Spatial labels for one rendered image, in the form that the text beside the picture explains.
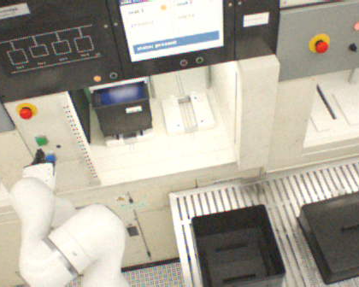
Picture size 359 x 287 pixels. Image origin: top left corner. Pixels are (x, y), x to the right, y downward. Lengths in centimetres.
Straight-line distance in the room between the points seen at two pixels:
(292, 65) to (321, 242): 64
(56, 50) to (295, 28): 71
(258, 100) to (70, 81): 62
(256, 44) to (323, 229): 72
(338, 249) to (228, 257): 40
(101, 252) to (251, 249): 88
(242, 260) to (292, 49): 79
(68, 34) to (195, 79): 100
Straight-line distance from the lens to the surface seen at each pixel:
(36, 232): 89
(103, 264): 93
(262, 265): 163
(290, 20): 132
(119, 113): 171
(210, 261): 163
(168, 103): 194
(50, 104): 141
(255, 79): 136
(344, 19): 140
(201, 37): 127
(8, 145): 156
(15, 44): 126
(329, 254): 159
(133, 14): 119
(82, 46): 125
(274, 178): 184
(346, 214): 168
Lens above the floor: 227
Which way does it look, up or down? 50 degrees down
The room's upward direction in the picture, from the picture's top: 8 degrees counter-clockwise
